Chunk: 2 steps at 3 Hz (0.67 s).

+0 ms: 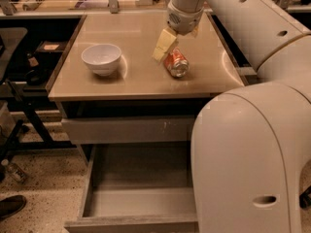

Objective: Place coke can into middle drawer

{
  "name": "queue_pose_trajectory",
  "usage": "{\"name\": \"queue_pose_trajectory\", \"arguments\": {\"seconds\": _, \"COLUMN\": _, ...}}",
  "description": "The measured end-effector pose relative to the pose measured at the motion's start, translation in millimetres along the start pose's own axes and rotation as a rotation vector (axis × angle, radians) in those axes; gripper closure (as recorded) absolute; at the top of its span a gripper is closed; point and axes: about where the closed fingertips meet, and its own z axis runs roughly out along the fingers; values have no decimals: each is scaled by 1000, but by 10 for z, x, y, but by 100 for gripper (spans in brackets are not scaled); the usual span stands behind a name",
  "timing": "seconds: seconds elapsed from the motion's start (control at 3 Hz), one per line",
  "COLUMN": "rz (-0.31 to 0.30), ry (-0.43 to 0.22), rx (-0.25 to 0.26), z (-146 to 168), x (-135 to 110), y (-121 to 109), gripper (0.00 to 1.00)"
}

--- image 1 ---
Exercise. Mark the clear plastic bottle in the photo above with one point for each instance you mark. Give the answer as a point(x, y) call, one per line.
point(14, 171)

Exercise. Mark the grey drawer cabinet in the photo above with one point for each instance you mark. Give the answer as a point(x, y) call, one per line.
point(140, 87)

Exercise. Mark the white bowl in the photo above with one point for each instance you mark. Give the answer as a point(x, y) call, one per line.
point(102, 59)

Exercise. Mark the open grey middle drawer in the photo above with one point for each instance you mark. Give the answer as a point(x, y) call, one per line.
point(137, 188)

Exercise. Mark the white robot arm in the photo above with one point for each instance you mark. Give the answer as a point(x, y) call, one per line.
point(250, 144)

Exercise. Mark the closed grey top drawer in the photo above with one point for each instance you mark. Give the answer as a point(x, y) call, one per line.
point(128, 129)

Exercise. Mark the black shoe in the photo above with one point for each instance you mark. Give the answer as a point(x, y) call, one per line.
point(11, 205)

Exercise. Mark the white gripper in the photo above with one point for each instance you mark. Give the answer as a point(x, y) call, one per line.
point(185, 20)

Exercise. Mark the orange coke can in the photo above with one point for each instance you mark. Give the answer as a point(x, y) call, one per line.
point(176, 63)

